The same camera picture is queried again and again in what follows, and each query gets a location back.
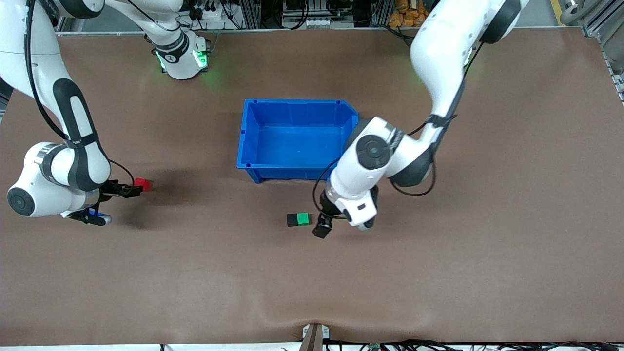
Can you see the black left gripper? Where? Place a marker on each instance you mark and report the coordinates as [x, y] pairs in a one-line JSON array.
[[327, 209]]

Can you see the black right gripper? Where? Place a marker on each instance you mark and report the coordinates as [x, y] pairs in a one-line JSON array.
[[110, 189]]

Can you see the red cube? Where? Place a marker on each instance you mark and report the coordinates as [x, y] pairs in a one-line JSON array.
[[145, 183]]

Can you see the green cube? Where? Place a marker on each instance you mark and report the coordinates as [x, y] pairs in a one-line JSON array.
[[303, 219]]

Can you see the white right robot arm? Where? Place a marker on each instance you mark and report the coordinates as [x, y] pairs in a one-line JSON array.
[[29, 48]]

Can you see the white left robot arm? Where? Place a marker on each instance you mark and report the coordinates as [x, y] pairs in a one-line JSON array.
[[438, 53]]

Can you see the black cube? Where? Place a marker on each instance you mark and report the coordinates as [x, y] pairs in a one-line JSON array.
[[292, 220]]

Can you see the blue plastic storage bin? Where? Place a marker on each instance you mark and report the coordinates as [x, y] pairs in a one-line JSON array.
[[292, 141]]

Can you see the brown table mat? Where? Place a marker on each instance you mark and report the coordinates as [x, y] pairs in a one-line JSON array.
[[195, 268]]

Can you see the metal table clamp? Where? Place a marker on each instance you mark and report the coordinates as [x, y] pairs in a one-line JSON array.
[[314, 336]]

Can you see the white terminal strip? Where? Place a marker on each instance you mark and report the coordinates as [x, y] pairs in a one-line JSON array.
[[321, 22]]

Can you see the white power strip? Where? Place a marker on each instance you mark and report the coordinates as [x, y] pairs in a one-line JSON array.
[[214, 15]]

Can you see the orange snack packs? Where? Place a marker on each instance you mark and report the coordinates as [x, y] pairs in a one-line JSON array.
[[407, 17]]

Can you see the aluminium frame post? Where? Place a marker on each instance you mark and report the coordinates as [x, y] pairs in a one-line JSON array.
[[251, 14]]

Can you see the aluminium frame profile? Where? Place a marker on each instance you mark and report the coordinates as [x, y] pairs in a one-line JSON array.
[[573, 14]]

